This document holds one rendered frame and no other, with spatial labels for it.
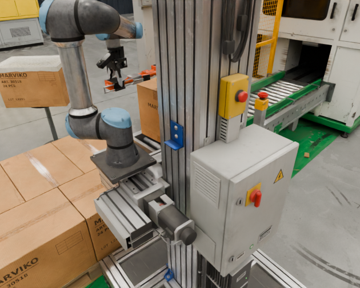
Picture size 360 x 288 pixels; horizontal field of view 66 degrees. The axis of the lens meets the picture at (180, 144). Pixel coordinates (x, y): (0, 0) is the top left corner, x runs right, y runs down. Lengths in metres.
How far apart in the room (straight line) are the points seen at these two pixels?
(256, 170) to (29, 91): 2.54
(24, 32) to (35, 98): 6.04
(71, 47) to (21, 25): 7.92
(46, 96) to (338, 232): 2.84
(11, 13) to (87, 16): 7.88
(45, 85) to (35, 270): 1.76
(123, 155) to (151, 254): 0.90
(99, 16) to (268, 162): 0.74
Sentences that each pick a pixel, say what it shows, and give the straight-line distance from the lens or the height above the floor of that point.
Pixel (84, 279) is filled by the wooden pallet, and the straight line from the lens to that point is 2.16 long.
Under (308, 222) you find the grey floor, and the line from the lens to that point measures 2.57.
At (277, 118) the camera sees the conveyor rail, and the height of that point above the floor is 0.58.
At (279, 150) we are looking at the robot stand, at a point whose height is 1.23.
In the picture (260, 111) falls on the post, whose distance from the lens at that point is 2.01.
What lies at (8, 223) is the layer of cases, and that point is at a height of 0.54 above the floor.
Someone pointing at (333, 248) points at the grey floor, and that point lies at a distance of 2.47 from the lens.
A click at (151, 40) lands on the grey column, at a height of 1.15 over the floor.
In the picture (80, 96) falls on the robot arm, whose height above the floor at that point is 1.35.
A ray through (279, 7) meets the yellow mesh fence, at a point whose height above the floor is 1.36.
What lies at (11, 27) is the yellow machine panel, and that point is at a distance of 8.98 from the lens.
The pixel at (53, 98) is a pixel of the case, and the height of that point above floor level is 0.71.
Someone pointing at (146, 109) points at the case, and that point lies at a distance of 2.02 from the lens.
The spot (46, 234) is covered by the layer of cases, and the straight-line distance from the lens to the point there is 1.76.
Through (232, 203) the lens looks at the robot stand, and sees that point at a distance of 0.90.
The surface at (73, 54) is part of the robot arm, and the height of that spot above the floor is 1.51.
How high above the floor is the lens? 1.76
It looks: 32 degrees down
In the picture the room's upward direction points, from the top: 1 degrees counter-clockwise
